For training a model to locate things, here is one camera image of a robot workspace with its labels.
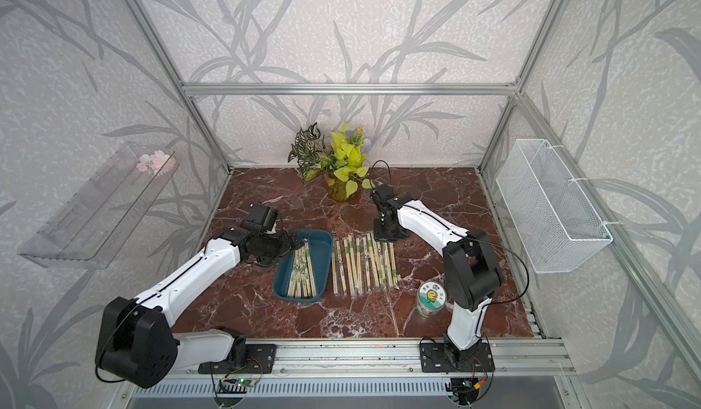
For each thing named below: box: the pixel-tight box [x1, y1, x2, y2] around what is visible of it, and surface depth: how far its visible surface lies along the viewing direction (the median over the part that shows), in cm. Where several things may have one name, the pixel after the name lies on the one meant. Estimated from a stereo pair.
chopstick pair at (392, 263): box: [387, 241, 398, 286], surface depth 93 cm
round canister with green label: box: [416, 281, 448, 317], surface depth 79 cm
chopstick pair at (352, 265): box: [347, 234, 358, 296], surface depth 93 cm
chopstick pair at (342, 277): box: [335, 239, 348, 296], surface depth 91 cm
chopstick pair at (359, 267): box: [355, 237, 364, 295], surface depth 93 cm
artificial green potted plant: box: [287, 122, 376, 202], surface depth 96 cm
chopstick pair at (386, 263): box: [380, 241, 394, 288], surface depth 91 cm
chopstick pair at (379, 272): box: [367, 231, 388, 290], surface depth 93 cm
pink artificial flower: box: [136, 149, 177, 178], surface depth 77 cm
